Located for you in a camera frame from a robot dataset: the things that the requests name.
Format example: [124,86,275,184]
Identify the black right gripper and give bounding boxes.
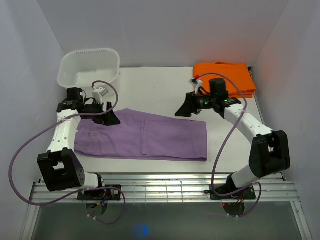
[174,91,215,118]

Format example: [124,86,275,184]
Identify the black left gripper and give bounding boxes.
[81,100,120,126]

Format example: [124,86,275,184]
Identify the purple trousers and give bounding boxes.
[74,108,208,162]

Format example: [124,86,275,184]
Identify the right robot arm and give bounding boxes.
[175,76,291,199]

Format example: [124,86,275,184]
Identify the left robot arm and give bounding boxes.
[37,87,121,200]

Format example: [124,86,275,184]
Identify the folded orange trousers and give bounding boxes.
[193,62,257,99]

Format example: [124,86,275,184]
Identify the white plastic basket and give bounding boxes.
[56,48,120,92]

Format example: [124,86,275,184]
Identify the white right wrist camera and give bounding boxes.
[189,75,203,95]

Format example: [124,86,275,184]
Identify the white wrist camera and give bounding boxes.
[189,75,203,95]
[92,87,109,102]

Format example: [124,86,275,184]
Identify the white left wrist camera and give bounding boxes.
[92,87,109,102]

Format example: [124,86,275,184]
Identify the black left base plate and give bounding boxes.
[77,184,122,201]

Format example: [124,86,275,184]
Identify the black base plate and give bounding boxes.
[208,183,256,201]
[77,184,122,201]

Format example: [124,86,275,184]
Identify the aluminium frame rail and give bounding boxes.
[28,170,300,204]

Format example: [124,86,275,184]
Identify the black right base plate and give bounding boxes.
[208,183,256,201]

